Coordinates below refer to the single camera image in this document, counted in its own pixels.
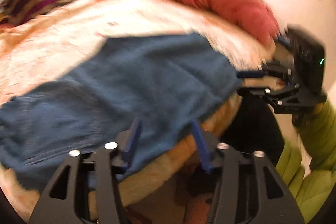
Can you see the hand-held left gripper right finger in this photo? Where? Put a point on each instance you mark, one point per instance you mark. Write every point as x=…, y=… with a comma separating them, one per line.
x=202, y=145

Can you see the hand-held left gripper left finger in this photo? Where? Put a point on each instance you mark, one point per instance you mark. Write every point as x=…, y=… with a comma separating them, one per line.
x=132, y=140

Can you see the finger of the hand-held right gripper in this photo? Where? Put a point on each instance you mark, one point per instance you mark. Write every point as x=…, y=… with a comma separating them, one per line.
x=270, y=94
x=273, y=69

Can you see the blue denim pants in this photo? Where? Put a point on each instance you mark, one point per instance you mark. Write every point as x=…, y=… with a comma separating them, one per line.
x=131, y=77

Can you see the person's right forearm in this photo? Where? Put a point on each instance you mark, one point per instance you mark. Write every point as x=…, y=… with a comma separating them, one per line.
x=320, y=132

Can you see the person's dark legs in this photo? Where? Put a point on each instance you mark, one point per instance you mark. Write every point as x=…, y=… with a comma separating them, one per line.
x=254, y=124

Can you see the person's green jacket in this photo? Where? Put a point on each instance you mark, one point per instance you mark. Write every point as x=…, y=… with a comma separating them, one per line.
x=309, y=192

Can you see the peach printed blanket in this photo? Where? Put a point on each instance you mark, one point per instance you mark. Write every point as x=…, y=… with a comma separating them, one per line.
x=78, y=29

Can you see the purple striped pillow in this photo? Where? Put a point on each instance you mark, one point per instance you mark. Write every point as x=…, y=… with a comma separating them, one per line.
x=36, y=1

